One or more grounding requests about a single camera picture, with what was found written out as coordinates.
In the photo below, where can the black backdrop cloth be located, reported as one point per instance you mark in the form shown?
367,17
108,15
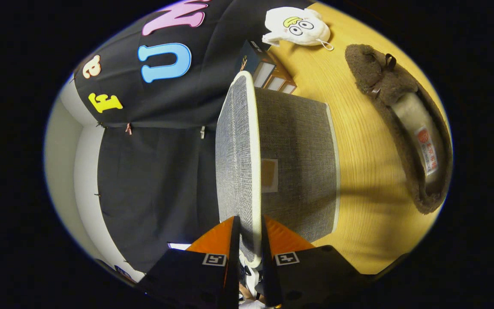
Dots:
152,180

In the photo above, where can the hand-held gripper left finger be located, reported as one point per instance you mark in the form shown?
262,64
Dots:
235,266

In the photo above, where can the brown fuzzy slipper shoe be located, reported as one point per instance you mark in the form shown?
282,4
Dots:
384,81

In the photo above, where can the grey fabric storage box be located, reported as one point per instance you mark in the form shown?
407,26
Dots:
298,141

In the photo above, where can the white plush toy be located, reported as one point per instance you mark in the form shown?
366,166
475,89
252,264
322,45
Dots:
302,34

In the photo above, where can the white cloth clip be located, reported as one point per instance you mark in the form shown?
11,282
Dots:
203,131

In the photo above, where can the copper cloth clip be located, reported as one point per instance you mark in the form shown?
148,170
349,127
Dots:
128,128

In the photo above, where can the brown hardcover book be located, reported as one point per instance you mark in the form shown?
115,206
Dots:
289,89
278,77

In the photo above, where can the dark blue book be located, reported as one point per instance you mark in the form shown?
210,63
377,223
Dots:
249,60

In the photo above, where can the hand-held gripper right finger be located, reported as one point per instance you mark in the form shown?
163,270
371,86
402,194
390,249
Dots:
268,266

